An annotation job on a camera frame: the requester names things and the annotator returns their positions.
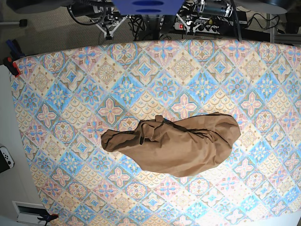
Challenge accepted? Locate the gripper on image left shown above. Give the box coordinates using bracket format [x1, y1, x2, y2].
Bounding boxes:
[89, 14, 128, 40]

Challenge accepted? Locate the brown t-shirt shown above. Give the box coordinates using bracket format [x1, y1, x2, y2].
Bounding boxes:
[101, 113, 241, 178]

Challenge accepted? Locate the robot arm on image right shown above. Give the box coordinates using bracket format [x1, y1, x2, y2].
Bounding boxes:
[185, 0, 242, 41]

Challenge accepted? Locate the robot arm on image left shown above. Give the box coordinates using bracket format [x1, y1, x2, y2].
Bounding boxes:
[66, 0, 128, 40]

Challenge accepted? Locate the white power strip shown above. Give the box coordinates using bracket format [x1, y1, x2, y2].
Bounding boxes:
[174, 22, 220, 34]

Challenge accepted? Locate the patterned tablecloth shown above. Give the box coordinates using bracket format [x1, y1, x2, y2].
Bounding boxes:
[10, 40, 301, 226]

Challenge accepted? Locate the red and black clamp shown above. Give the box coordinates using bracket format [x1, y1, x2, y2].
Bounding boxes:
[3, 57, 21, 77]

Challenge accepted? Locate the game console with white controller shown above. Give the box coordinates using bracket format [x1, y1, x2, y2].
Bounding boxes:
[0, 145, 15, 173]

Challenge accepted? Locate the black orange clamp bottom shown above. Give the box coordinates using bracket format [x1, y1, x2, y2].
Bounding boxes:
[37, 210, 59, 223]

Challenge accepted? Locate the white box with dark window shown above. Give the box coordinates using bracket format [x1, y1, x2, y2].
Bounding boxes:
[12, 201, 48, 226]

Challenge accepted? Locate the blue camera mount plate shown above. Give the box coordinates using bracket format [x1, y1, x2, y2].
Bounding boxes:
[112, 0, 184, 15]

